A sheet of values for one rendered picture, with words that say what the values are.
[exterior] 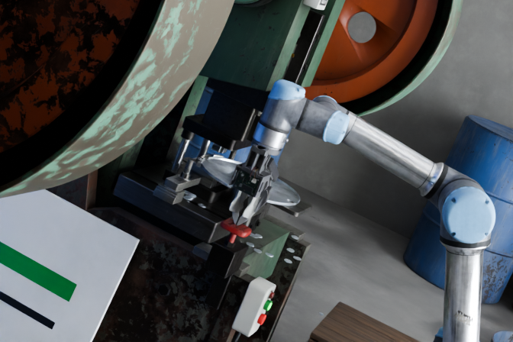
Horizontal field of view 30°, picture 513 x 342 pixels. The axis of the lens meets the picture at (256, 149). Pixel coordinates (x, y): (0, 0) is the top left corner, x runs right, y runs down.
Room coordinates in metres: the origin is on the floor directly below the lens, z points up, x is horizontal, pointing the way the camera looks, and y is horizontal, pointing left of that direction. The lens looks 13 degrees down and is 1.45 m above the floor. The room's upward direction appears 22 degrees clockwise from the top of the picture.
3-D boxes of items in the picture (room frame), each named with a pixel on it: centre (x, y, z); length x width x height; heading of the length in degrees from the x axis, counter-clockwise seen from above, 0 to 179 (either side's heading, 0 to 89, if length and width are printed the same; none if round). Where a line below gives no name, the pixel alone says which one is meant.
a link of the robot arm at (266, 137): (2.18, -0.02, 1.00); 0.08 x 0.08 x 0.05
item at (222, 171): (2.54, -0.02, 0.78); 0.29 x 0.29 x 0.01
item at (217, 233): (2.58, 0.10, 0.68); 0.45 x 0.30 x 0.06; 164
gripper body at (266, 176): (2.17, -0.02, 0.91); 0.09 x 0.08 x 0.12; 164
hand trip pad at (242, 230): (2.20, -0.02, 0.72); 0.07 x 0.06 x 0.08; 74
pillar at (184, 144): (2.52, 0.19, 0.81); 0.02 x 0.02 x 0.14
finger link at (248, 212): (2.17, -0.03, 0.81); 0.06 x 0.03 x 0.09; 164
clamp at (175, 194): (2.42, 0.15, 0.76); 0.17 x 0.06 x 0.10; 164
